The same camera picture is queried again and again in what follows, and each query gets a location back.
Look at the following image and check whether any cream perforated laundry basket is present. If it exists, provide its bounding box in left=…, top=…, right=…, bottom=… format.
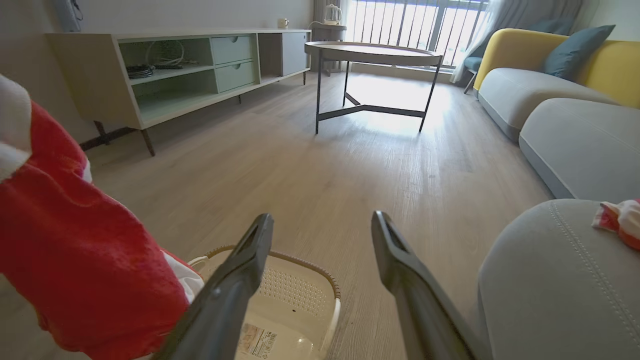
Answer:
left=187, top=245, right=342, bottom=360

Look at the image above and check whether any beige and green TV cabinet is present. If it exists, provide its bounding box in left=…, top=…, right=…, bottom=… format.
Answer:
left=45, top=28, right=312, bottom=157

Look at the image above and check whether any grey and yellow sofa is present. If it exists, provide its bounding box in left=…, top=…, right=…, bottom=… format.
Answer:
left=472, top=28, right=640, bottom=360

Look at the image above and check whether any grey curtain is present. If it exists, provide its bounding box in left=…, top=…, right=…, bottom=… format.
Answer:
left=450, top=0, right=584, bottom=84

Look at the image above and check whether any teal throw cushion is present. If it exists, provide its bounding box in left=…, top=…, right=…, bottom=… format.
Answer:
left=543, top=24, right=616, bottom=81

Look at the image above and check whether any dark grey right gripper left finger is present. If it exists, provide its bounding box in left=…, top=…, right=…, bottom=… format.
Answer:
left=152, top=213, right=275, bottom=360

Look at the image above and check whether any red garment with white trim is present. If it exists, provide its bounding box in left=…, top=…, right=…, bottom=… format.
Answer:
left=0, top=74, right=205, bottom=360

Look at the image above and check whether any white looped cable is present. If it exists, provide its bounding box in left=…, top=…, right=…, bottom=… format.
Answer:
left=144, top=39, right=186, bottom=69

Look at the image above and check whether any round table with black legs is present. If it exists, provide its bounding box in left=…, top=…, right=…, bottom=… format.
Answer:
left=304, top=40, right=444, bottom=135

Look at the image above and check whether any white electric kettle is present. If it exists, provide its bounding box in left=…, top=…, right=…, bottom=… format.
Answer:
left=323, top=4, right=344, bottom=26

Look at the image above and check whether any grey wall mounted device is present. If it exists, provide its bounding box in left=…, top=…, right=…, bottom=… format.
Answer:
left=51, top=0, right=84, bottom=34

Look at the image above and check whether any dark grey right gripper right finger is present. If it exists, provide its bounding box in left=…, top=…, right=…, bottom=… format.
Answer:
left=371, top=210, right=494, bottom=360

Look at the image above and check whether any striped cloth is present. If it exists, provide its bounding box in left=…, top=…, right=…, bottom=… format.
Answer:
left=592, top=198, right=640, bottom=251

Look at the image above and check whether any black coiled cable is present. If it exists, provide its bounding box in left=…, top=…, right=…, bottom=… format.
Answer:
left=125, top=64, right=155, bottom=80

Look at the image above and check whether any balcony window railing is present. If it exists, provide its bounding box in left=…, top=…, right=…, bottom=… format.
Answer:
left=345, top=0, right=489, bottom=69

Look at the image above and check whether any small grey side table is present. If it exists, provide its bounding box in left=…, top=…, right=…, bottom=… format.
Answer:
left=308, top=22, right=348, bottom=77

